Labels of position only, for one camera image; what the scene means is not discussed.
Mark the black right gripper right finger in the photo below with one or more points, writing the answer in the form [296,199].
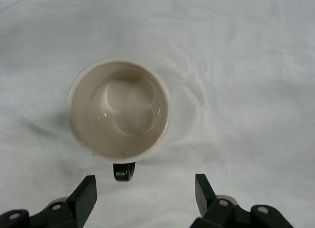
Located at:
[209,203]

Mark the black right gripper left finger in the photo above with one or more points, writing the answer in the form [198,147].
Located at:
[81,203]

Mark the white cloth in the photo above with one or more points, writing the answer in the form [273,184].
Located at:
[246,65]

